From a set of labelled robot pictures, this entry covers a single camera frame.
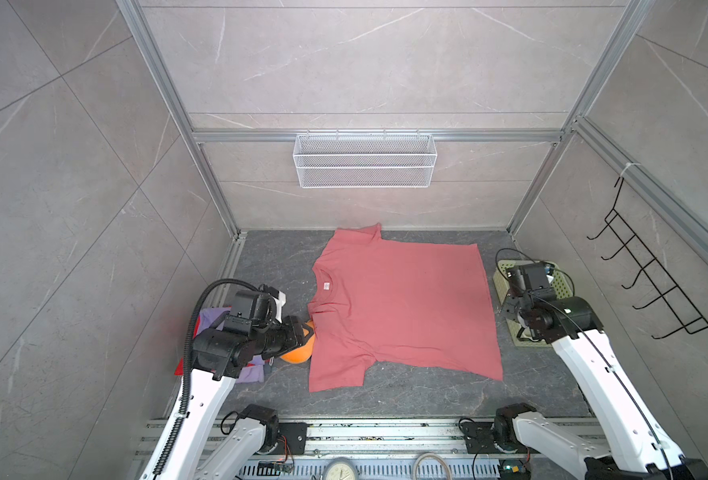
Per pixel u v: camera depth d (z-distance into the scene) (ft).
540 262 2.06
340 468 2.18
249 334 1.63
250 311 1.65
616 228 2.52
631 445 1.22
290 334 1.94
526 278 1.77
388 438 2.45
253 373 2.68
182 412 1.30
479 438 2.40
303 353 2.67
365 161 3.31
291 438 2.40
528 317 1.67
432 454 2.33
